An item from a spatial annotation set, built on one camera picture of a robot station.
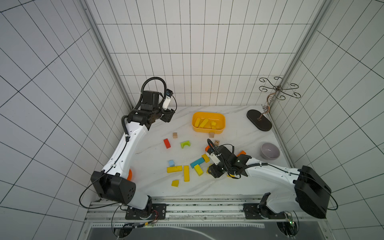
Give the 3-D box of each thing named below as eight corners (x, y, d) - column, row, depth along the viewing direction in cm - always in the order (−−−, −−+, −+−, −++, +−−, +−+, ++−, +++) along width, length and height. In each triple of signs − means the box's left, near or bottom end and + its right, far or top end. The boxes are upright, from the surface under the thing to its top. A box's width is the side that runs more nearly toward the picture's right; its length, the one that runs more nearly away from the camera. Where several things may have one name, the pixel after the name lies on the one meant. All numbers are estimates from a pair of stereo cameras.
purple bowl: (260, 161, 93) (263, 157, 88) (256, 147, 99) (259, 142, 95) (278, 161, 93) (282, 157, 88) (272, 147, 99) (276, 142, 95)
